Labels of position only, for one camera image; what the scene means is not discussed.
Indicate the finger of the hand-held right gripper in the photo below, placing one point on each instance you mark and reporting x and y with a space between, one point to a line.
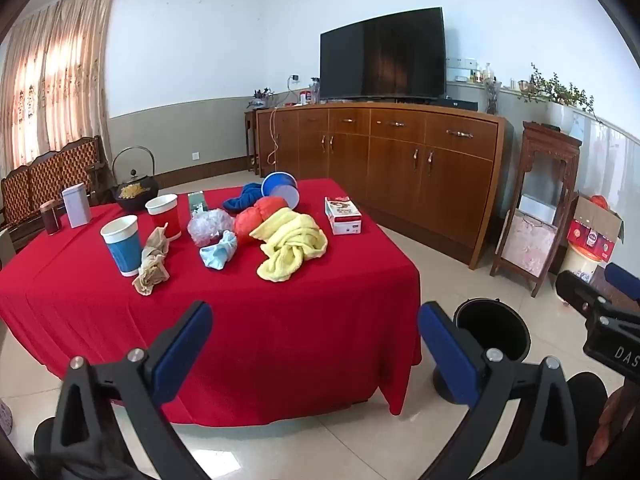
575 290
620 275

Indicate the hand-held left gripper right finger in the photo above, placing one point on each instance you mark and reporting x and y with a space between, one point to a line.
450 355

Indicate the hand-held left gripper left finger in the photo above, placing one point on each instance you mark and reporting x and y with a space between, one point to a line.
182 355

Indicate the black plastic bucket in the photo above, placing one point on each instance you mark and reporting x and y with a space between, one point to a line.
492 322

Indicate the beige cloth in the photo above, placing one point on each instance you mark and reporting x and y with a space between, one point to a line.
152 265

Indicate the light blue face mask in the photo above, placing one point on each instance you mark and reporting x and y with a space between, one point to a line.
220 255

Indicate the blue paper cup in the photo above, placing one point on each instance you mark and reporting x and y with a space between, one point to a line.
122 252

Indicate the red paper cup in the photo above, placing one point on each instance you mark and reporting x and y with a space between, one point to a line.
167 220

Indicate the orange plastic bag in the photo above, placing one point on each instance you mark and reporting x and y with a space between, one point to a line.
252 222

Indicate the yellow towel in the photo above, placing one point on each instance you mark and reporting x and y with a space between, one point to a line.
290 250

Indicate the green and white box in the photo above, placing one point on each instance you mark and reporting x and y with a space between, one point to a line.
196 202

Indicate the blue towel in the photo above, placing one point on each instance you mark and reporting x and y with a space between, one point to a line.
242 201

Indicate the red and white carton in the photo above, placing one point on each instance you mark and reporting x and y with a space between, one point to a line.
342 215

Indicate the person's right hand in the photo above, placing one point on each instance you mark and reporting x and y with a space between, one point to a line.
612 420

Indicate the white flowered bin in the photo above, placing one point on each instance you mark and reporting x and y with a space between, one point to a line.
577 265

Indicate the cardboard box with red print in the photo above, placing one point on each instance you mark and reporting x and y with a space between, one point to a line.
590 240

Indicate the pink floral cushion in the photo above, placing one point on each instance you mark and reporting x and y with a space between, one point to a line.
525 245

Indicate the orange round object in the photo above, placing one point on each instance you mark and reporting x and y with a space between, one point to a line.
600 202

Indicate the red tablecloth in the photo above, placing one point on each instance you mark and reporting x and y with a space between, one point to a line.
250 320

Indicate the carved wooden plant stand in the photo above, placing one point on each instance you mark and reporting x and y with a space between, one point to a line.
550 145

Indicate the black remote control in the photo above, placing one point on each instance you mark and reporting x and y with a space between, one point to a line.
552 126

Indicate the black iron kettle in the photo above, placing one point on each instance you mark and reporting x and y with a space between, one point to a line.
135 195

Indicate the potted plant in white pot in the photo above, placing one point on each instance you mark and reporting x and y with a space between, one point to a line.
560 112

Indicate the white tin box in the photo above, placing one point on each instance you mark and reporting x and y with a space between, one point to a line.
77 207

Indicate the brown jar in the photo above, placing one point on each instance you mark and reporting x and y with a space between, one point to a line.
50 220

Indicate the wooden sideboard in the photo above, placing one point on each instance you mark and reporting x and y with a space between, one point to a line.
390 170

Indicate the vase of dried flowers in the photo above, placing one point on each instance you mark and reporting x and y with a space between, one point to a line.
492 100

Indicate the black set-top box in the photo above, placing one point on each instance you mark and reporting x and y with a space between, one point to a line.
457 105

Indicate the wooden bench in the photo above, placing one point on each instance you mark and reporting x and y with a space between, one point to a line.
45 175

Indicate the small dark side table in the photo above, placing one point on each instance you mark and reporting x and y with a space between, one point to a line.
250 135

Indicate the row of small bottles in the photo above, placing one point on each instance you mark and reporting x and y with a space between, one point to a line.
482 75

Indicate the small potted plant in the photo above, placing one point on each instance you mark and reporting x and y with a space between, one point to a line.
260 101

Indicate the clear plastic jug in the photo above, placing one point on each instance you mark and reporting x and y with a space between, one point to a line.
315 91

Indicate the beige curtain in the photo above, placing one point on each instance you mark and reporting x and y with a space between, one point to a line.
50 85

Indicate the black television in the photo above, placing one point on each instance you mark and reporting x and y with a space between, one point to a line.
382 55

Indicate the white wall socket strip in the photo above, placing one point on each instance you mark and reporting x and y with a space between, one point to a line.
460 62

